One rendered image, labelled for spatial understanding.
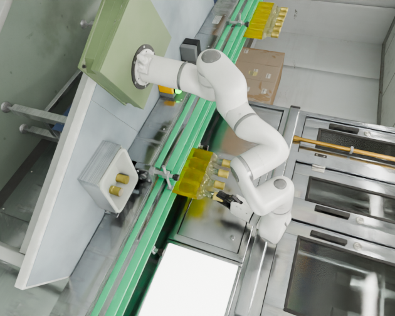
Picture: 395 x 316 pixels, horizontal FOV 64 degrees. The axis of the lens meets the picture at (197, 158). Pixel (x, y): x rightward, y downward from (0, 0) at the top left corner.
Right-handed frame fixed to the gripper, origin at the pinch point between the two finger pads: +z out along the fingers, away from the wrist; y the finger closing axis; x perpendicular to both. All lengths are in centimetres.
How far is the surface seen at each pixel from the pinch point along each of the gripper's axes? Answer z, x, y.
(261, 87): 127, -308, -230
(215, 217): 1.2, 4.0, -12.9
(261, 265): -26.1, 11.6, -13.6
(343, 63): 54, -527, -300
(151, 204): 21.7, 19.8, 3.6
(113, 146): 33, 18, 33
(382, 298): -70, -4, -17
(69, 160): 35, 33, 41
